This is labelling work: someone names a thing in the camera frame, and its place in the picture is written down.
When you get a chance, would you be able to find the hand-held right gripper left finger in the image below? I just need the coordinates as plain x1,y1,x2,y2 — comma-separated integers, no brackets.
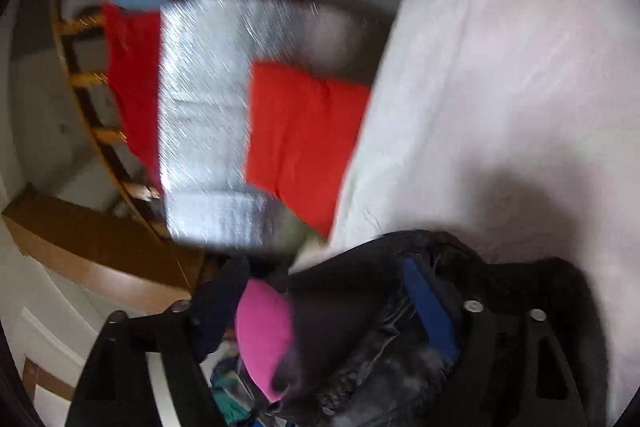
65,257,251,427

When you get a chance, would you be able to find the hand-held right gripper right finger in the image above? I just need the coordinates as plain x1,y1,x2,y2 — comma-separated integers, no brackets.
401,257,589,427

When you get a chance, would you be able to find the black puffer jacket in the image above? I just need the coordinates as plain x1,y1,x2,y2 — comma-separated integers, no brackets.
270,230,612,427

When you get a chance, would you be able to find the pink pillow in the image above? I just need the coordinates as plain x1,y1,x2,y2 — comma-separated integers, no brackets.
234,279,297,404

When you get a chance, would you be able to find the teal shirt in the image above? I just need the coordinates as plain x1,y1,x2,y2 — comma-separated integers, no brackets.
210,357,261,427

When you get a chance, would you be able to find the wooden pillar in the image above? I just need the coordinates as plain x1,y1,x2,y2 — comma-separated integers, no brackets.
2,187,206,315

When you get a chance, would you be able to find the red pillow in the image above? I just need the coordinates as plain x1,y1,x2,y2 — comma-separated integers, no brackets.
242,61,373,239

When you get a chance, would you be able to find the silver insulation panel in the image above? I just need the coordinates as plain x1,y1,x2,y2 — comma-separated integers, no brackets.
157,0,321,253

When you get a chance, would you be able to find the wooden drying rack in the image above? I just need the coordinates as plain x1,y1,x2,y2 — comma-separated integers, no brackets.
47,0,173,240

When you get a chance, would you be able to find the red cloth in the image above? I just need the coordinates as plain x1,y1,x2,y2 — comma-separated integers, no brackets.
101,3,165,190

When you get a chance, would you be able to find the white blanket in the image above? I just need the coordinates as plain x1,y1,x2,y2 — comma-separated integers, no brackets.
292,0,640,423

